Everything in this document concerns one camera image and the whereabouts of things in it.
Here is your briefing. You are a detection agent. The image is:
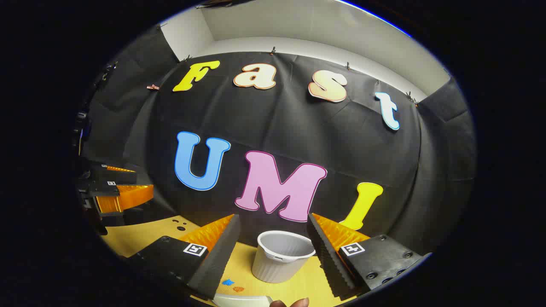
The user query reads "black backdrop cloth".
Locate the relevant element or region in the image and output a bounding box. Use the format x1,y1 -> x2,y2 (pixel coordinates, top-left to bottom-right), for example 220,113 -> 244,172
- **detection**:
79,26 -> 477,256

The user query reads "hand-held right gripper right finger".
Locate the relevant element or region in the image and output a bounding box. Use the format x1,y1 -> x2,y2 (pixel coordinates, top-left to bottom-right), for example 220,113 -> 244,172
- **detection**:
306,212 -> 432,300

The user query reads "wooden desktop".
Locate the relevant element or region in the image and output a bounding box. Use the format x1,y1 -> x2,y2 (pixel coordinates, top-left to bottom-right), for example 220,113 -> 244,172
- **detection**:
102,215 -> 372,307

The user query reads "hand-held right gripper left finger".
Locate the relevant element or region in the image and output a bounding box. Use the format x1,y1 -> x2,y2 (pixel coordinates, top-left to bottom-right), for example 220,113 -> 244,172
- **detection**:
126,213 -> 242,300

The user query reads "white ribbed garbage bin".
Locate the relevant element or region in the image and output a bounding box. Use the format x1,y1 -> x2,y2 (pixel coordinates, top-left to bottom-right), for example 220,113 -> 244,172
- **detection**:
252,230 -> 317,284

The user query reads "white plastic dustpan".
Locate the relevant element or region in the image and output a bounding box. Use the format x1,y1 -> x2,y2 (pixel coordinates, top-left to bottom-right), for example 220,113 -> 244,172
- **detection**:
212,293 -> 273,307

